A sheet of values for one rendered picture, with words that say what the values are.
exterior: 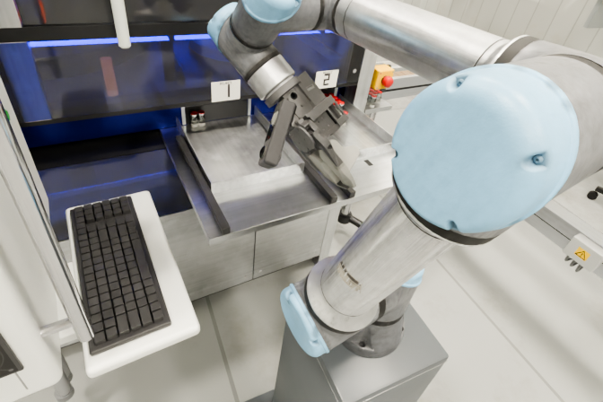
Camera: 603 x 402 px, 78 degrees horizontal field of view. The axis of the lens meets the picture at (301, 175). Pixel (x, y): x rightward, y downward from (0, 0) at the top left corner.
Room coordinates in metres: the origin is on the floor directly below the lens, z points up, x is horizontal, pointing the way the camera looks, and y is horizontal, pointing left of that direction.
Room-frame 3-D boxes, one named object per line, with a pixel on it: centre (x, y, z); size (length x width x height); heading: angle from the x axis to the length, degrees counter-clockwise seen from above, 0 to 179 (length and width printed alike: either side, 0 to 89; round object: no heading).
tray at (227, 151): (0.90, 0.20, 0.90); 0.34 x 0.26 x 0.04; 34
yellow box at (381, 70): (1.32, -0.23, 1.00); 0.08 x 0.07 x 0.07; 34
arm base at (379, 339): (0.46, -0.18, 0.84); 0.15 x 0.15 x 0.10
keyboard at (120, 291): (0.50, 0.38, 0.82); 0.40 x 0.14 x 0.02; 35
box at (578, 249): (1.09, -1.15, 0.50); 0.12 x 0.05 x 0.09; 34
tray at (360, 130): (1.09, -0.08, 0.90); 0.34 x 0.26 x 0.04; 34
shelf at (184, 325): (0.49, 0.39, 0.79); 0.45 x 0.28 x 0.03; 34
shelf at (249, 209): (0.93, 0.02, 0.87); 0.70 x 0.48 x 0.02; 124
